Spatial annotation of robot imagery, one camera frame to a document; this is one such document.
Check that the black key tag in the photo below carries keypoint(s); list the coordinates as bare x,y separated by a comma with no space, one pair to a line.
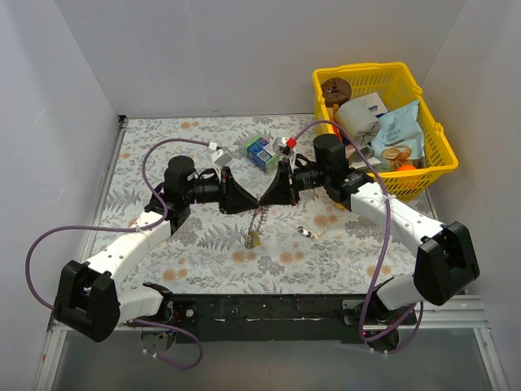
305,232

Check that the yellow key tag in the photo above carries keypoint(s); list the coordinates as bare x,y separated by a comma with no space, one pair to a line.
253,239

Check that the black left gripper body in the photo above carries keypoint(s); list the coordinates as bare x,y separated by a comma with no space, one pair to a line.
224,191

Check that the clear plastic bag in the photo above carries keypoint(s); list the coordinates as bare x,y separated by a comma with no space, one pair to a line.
356,162

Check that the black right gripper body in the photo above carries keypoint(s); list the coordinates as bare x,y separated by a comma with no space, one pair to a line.
291,182

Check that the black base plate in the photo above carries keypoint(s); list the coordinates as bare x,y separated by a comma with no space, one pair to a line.
266,317

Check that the aluminium rail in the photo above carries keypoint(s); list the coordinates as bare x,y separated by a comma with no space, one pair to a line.
283,342

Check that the cassava chips bag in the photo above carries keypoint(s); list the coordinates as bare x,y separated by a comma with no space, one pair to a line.
400,140

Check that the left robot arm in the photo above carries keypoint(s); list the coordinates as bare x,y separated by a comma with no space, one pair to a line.
89,298

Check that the orange ball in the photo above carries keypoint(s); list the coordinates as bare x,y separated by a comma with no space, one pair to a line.
406,168

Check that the grey wrapped paper roll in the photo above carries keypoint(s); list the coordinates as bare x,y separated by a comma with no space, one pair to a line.
358,121

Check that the white blue box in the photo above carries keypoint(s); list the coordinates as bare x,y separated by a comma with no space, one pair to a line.
374,104

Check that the yellow plastic basket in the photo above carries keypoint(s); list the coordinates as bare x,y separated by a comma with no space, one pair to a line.
396,87

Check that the green sponge pack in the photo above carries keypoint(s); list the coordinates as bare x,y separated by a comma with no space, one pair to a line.
260,152

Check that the floral tablecloth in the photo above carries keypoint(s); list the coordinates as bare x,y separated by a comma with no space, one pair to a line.
207,254

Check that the brown paper cup stack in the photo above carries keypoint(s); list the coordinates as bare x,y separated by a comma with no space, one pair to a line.
336,91

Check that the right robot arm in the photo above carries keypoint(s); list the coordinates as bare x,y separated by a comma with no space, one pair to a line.
445,257

